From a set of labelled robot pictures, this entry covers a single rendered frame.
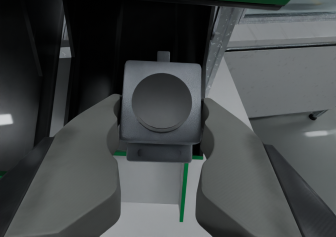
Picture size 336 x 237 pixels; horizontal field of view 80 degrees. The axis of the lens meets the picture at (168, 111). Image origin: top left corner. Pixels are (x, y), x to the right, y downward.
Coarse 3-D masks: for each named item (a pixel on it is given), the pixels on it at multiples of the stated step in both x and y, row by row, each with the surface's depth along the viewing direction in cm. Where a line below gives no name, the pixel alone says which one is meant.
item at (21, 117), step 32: (0, 0) 21; (32, 0) 16; (0, 32) 20; (32, 32) 16; (0, 64) 20; (32, 64) 20; (0, 96) 20; (32, 96) 20; (0, 128) 19; (32, 128) 17; (0, 160) 19
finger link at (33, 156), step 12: (36, 144) 8; (48, 144) 8; (24, 156) 7; (36, 156) 7; (12, 168) 7; (24, 168) 7; (36, 168) 7; (0, 180) 6; (12, 180) 6; (24, 180) 6; (0, 192) 6; (12, 192) 6; (24, 192) 6; (0, 204) 6; (12, 204) 6; (0, 216) 5; (12, 216) 5; (0, 228) 5
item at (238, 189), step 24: (216, 120) 10; (240, 120) 10; (216, 144) 8; (240, 144) 8; (216, 168) 7; (240, 168) 7; (264, 168) 7; (216, 192) 6; (240, 192) 6; (264, 192) 6; (216, 216) 6; (240, 216) 6; (264, 216) 6; (288, 216) 6
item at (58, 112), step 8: (64, 64) 29; (64, 72) 29; (56, 80) 29; (64, 80) 29; (56, 88) 30; (64, 88) 30; (56, 96) 30; (64, 96) 30; (56, 104) 30; (64, 104) 30; (56, 112) 30; (64, 112) 30; (56, 120) 31; (56, 128) 31
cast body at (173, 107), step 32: (128, 64) 11; (160, 64) 11; (192, 64) 11; (128, 96) 11; (160, 96) 10; (192, 96) 11; (128, 128) 11; (160, 128) 10; (192, 128) 11; (128, 160) 13; (160, 160) 13
